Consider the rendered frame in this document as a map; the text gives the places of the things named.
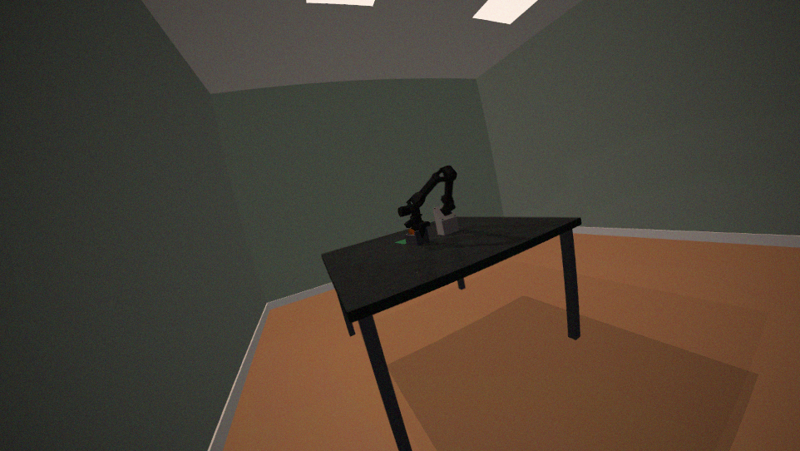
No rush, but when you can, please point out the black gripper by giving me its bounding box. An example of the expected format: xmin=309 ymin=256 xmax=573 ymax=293
xmin=410 ymin=213 xmax=430 ymax=238

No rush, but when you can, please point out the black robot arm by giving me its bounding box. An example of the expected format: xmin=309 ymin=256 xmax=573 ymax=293
xmin=398 ymin=166 xmax=457 ymax=228

